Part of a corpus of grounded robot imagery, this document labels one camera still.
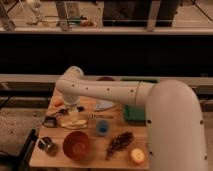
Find yellow banana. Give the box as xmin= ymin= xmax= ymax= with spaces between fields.
xmin=61 ymin=120 xmax=87 ymax=130

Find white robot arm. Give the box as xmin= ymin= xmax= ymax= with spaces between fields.
xmin=56 ymin=66 xmax=208 ymax=171

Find orange carrot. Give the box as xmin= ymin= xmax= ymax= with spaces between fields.
xmin=53 ymin=98 xmax=64 ymax=107

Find grey folded cloth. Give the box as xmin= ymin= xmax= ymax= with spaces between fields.
xmin=94 ymin=100 xmax=115 ymax=112

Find orange bowl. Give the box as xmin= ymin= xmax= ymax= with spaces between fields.
xmin=63 ymin=131 xmax=90 ymax=160

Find blue cup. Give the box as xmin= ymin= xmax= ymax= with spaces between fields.
xmin=96 ymin=120 xmax=109 ymax=136

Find metal cup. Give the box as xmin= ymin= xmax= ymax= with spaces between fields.
xmin=38 ymin=137 xmax=58 ymax=156

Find purple bowl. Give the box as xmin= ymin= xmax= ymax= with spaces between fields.
xmin=97 ymin=77 xmax=115 ymax=81

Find purple grape bunch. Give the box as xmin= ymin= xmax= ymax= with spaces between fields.
xmin=105 ymin=132 xmax=134 ymax=160

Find green plastic tray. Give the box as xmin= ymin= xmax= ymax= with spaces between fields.
xmin=120 ymin=77 xmax=160 ymax=122

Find orange fruit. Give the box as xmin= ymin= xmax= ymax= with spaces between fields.
xmin=130 ymin=148 xmax=145 ymax=164

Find black chair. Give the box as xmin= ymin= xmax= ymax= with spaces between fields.
xmin=0 ymin=129 xmax=38 ymax=171

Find black handled knife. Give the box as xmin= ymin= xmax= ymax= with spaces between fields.
xmin=48 ymin=106 xmax=85 ymax=117

